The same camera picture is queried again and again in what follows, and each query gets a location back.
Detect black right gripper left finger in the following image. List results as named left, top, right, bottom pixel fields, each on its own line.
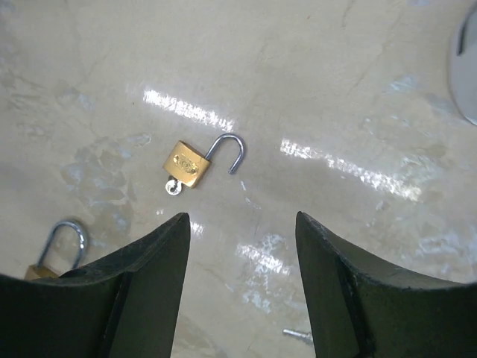
left=1, top=213, right=191, bottom=357

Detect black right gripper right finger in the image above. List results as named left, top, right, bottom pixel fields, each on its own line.
left=295, top=212, right=476, bottom=357

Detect silver key set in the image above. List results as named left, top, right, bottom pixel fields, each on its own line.
left=282, top=328, right=313, bottom=344

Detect large brass padlock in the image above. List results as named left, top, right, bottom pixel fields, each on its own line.
left=24, top=217, right=90, bottom=281

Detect small silver padlock key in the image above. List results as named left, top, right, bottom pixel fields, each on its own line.
left=165, top=175, right=182, bottom=196

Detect small brass padlock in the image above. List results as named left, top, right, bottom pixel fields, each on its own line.
left=162, top=133, right=245, bottom=189

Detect white paper roll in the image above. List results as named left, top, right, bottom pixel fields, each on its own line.
left=448, top=3, right=476, bottom=125

